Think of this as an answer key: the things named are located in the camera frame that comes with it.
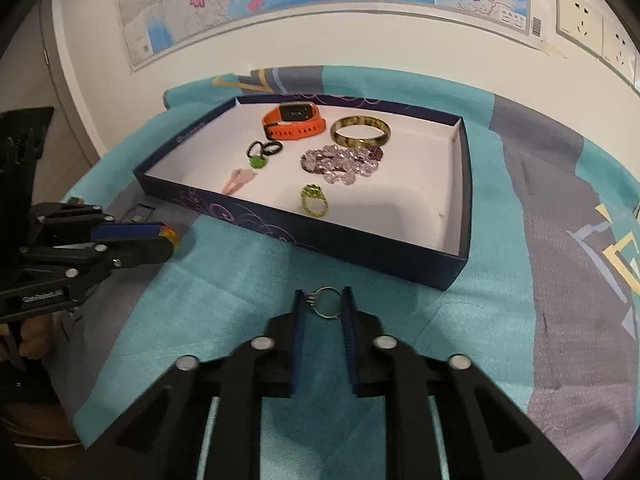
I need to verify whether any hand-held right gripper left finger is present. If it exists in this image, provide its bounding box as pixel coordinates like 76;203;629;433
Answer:
65;289;307;480

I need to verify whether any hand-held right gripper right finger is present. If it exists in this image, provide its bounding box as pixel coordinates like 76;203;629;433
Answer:
341;286;586;480

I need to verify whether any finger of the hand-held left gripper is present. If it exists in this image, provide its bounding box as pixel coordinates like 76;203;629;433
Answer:
21;239;178;282
29;202;170;247

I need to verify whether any silver ring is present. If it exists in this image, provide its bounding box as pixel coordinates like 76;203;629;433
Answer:
303;286;346;320

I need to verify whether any pink hair accessory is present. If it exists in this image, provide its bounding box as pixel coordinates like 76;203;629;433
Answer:
221;169;258;195

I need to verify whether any green and gold ring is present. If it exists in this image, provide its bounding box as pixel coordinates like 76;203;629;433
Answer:
300;185;331;217

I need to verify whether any dark blue shallow box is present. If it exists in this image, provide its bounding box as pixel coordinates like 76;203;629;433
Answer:
132;92;473;292

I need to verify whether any clear bead bracelet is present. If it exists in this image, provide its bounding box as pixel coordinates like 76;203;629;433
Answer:
304;143;382;187

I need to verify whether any person's left hand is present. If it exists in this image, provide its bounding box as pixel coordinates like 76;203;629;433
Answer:
17;310;57;357

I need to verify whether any teal and grey blanket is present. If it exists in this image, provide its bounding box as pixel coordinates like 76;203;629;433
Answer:
50;64;640;480

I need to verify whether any grey wooden door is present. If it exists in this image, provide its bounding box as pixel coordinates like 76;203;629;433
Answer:
0;0;108;171

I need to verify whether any orange wrist watch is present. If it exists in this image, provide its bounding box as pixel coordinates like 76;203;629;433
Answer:
262;102;327;141

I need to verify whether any tortoiseshell bangle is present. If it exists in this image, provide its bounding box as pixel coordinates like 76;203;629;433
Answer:
330;115;392;150

